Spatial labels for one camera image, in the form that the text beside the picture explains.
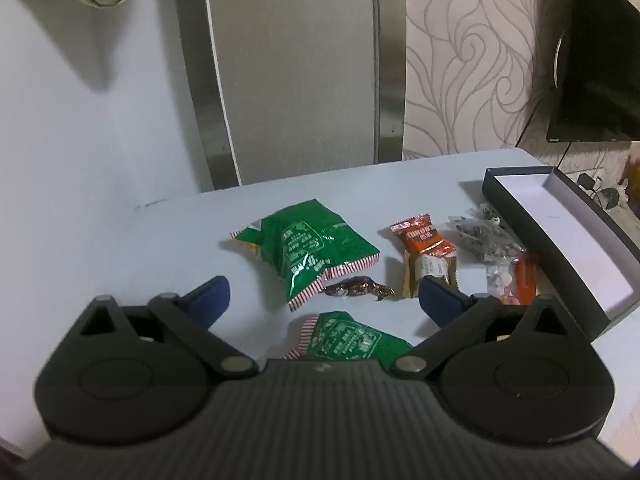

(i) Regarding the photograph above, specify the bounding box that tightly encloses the clear packet of dark seeds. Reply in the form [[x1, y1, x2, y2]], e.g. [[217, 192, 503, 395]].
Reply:
[[447, 203, 526, 264]]

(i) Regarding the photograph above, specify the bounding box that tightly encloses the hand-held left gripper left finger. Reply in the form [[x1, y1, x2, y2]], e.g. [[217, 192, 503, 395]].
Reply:
[[75, 276, 260, 380]]

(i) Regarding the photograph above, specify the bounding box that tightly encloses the clear packet of small candies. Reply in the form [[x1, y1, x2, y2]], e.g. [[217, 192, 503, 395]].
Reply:
[[486, 260, 521, 306]]

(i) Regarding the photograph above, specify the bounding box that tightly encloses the grey panel with metal trim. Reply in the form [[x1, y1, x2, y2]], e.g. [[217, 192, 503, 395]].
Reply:
[[172, 0, 407, 191]]

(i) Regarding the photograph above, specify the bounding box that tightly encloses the orange brown snack packet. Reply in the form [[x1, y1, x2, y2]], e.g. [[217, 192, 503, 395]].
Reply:
[[390, 213, 460, 299]]

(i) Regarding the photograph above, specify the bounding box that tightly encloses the green striped-edge snack packet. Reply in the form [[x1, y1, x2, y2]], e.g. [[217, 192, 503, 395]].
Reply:
[[230, 199, 381, 311], [282, 311, 415, 361]]

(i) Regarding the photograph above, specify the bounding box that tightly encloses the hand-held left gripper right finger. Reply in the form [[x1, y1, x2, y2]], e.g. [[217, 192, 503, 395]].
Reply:
[[390, 275, 573, 380]]

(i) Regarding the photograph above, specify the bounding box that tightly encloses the long orange snack bar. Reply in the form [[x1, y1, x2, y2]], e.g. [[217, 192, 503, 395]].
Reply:
[[515, 252, 540, 306]]

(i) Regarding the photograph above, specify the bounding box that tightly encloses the brown twisted candy wrapper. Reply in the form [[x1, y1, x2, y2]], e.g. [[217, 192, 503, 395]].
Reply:
[[324, 276, 396, 303]]

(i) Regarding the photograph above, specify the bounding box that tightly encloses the black wall television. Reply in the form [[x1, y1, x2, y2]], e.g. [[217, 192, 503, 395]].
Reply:
[[546, 0, 640, 143]]

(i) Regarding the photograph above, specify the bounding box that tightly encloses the black box with white inside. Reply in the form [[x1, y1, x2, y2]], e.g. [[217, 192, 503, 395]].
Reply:
[[482, 166, 640, 343]]

